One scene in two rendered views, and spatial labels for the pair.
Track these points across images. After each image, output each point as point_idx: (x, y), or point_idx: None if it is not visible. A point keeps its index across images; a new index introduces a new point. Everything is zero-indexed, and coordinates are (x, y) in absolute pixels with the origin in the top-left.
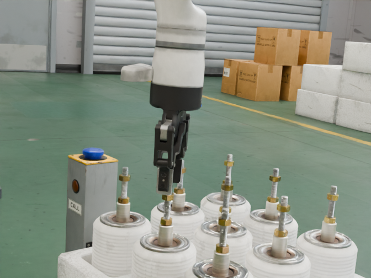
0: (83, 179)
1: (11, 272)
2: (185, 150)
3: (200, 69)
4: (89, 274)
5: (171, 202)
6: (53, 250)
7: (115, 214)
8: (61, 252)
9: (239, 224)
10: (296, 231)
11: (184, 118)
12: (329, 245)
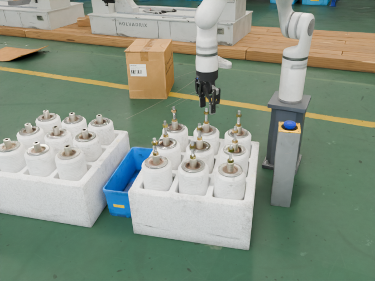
0: None
1: (344, 198)
2: (212, 104)
3: (195, 62)
4: None
5: (243, 151)
6: (371, 226)
7: (244, 132)
8: (366, 228)
9: (197, 151)
10: (178, 171)
11: (207, 85)
12: (152, 157)
